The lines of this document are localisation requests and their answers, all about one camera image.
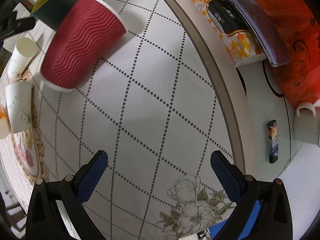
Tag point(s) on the orange floral tissue box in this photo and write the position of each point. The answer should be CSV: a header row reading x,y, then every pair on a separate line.
x,y
242,47

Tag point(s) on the white paper cup with calligraphy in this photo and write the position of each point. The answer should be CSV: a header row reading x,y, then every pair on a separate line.
x,y
18,98

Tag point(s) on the dark green cup yellow inside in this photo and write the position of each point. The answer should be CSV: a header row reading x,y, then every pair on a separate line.
x,y
52,12

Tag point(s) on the red corrugated paper cup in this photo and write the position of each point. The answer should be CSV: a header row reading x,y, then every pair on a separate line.
x,y
87,32

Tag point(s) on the white paper cup lying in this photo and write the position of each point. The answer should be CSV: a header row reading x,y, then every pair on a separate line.
x,y
25,49

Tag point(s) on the black pouch on tissue box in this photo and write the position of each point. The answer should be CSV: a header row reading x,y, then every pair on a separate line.
x,y
225,18

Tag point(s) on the orange and white cup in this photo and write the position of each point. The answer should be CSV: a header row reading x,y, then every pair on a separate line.
x,y
4,123

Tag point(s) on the orange plastic bag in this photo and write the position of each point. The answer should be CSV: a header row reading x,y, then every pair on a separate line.
x,y
299,30

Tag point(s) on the white enamel mug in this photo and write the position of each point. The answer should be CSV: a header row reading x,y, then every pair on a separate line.
x,y
306,123

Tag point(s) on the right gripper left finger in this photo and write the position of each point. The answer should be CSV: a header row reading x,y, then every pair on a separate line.
x,y
43,218

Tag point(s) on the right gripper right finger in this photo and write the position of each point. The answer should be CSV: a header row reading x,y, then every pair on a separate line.
x,y
262,208

